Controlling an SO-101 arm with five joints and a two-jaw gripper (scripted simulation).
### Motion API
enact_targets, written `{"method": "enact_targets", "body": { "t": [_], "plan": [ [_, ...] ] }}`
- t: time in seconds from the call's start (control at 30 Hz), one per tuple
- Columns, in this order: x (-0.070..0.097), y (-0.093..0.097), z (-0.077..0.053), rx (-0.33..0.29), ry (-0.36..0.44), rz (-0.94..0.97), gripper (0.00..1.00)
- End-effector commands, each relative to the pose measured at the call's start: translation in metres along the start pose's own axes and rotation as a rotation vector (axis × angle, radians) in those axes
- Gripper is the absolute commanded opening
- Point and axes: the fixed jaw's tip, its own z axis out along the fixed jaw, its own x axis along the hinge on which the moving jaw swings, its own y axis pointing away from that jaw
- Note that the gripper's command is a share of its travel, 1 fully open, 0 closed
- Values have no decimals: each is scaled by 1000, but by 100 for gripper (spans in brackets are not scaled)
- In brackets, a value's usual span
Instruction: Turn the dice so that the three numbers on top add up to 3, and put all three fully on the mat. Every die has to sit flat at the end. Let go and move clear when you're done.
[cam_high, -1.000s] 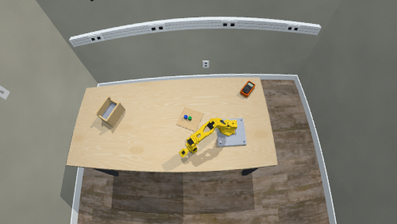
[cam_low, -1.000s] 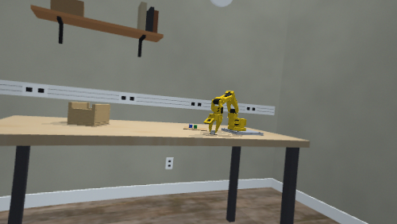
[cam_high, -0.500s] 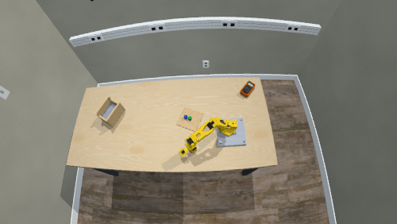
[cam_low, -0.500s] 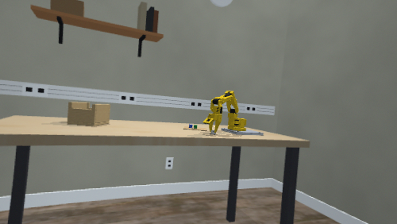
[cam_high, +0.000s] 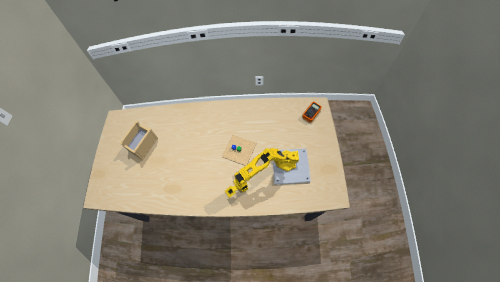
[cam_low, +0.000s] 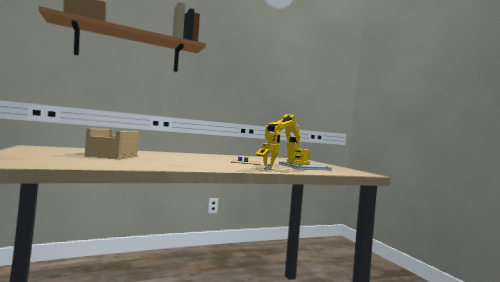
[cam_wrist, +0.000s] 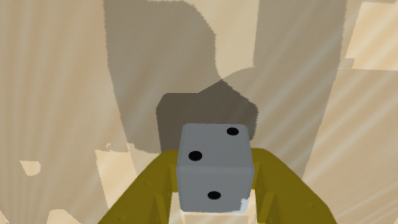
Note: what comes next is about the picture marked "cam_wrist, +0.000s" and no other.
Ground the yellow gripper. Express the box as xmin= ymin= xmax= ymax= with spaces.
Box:
xmin=98 ymin=148 xmax=337 ymax=224

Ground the grey die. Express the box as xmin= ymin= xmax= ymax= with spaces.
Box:
xmin=176 ymin=123 xmax=255 ymax=214

